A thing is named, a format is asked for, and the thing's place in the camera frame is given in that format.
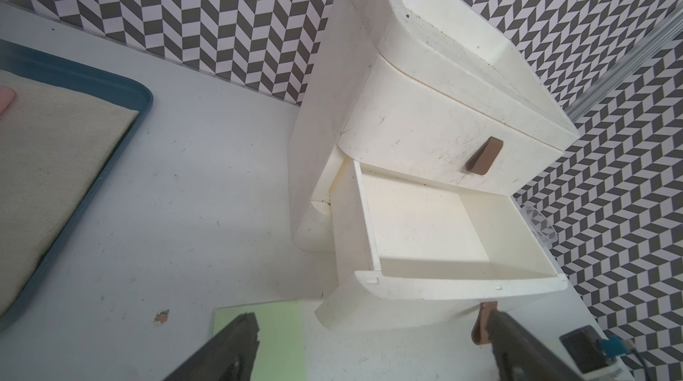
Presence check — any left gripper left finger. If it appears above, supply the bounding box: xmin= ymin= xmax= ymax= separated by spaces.
xmin=165 ymin=313 xmax=260 ymax=381

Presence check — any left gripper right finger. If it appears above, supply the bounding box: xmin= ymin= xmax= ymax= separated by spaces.
xmin=487 ymin=310 xmax=583 ymax=381

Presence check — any green sticky note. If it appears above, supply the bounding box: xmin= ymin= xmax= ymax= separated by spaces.
xmin=213 ymin=301 xmax=307 ymax=381

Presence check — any white drawer cabinet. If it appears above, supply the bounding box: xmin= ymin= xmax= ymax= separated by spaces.
xmin=288 ymin=0 xmax=579 ymax=252

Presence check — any white top drawer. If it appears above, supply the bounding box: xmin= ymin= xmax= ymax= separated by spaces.
xmin=338 ymin=60 xmax=562 ymax=195

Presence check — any clear plastic cup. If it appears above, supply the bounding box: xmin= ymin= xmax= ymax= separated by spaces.
xmin=520 ymin=205 xmax=558 ymax=249

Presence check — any beige mat on tray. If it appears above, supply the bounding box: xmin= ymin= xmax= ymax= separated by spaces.
xmin=1 ymin=71 xmax=138 ymax=313

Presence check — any blue tray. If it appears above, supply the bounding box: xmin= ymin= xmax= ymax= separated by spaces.
xmin=1 ymin=41 xmax=153 ymax=328

